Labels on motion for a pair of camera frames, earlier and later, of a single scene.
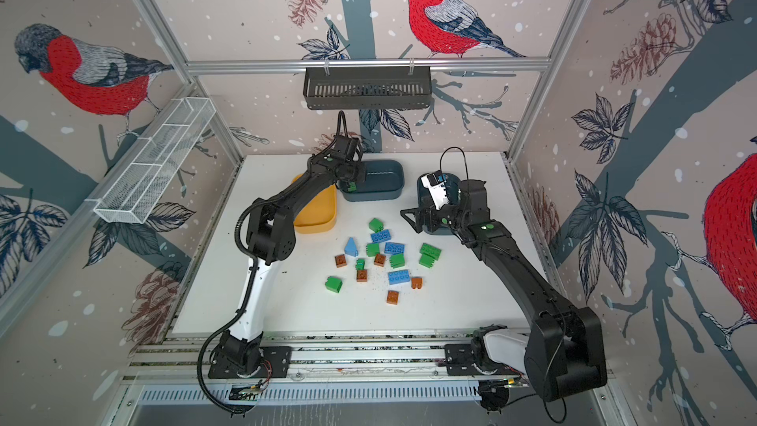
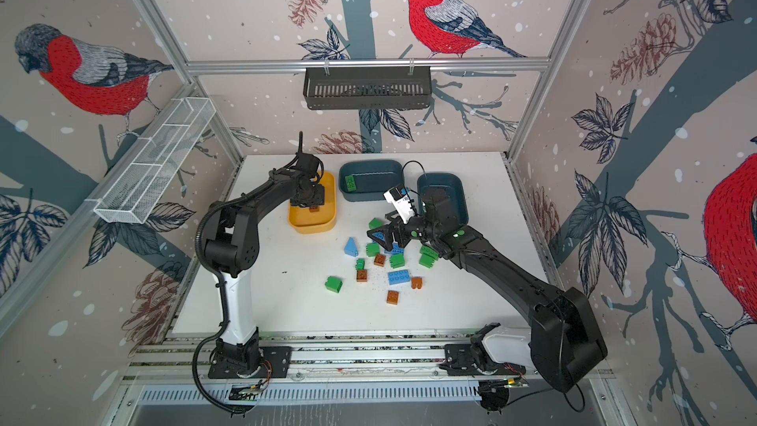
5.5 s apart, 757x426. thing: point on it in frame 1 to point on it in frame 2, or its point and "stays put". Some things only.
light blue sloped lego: [351, 247] stays put
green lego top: [376, 225] stays put
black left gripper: [362, 174] to [318, 199]
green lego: [333, 284] stays put
